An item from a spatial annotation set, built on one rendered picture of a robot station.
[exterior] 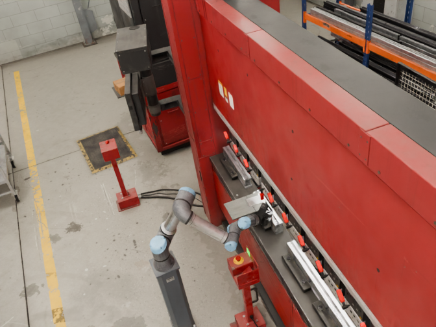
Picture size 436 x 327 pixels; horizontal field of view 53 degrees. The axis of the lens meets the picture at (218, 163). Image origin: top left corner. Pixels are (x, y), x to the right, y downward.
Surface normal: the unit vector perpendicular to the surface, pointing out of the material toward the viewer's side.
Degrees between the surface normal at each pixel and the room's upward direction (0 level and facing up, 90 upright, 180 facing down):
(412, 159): 0
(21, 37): 90
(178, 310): 90
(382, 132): 0
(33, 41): 90
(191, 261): 0
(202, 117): 90
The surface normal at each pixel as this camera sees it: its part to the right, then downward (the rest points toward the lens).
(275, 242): -0.13, -0.78
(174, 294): 0.41, 0.52
